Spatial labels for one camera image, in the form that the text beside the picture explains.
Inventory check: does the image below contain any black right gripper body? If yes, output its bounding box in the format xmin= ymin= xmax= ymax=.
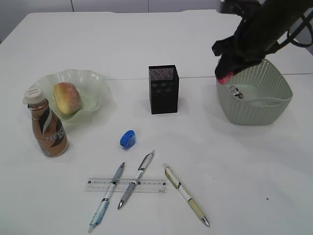
xmin=212 ymin=18 xmax=279 ymax=78

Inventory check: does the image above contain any brown coffee bottle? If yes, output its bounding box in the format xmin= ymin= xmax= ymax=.
xmin=24 ymin=88 xmax=68 ymax=157

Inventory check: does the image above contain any blue pencil sharpener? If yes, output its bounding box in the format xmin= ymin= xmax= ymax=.
xmin=120 ymin=130 xmax=136 ymax=149

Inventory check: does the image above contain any sugared bread roll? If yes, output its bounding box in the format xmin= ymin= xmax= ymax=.
xmin=53 ymin=82 xmax=82 ymax=115

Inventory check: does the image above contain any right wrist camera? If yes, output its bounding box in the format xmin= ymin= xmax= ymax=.
xmin=215 ymin=0 xmax=240 ymax=15

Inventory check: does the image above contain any beige green pen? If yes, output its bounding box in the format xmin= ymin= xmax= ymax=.
xmin=163 ymin=164 xmax=210 ymax=227

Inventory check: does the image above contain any black mesh pen holder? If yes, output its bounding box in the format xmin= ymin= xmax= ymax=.
xmin=149 ymin=65 xmax=179 ymax=115

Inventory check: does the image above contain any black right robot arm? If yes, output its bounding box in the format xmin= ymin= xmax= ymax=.
xmin=212 ymin=0 xmax=313 ymax=84

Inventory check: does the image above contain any clear plastic ruler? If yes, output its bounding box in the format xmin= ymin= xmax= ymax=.
xmin=85 ymin=178 xmax=167 ymax=193

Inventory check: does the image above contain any pale green glass plate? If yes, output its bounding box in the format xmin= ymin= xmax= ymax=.
xmin=30 ymin=69 xmax=110 ymax=123

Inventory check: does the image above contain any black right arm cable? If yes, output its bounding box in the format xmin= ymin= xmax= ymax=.
xmin=276 ymin=9 xmax=313 ymax=53

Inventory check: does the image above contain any pink white paper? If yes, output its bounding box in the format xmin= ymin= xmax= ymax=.
xmin=228 ymin=85 xmax=244 ymax=99

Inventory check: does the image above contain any light blue pen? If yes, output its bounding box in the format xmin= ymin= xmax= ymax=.
xmin=88 ymin=163 xmax=125 ymax=234

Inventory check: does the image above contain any pink pencil sharpener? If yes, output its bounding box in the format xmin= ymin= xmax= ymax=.
xmin=217 ymin=71 xmax=234 ymax=85

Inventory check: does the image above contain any grey white pen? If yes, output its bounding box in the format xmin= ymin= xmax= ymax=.
xmin=118 ymin=150 xmax=155 ymax=209

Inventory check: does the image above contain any green woven plastic basket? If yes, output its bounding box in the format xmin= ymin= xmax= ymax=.
xmin=216 ymin=59 xmax=293 ymax=125

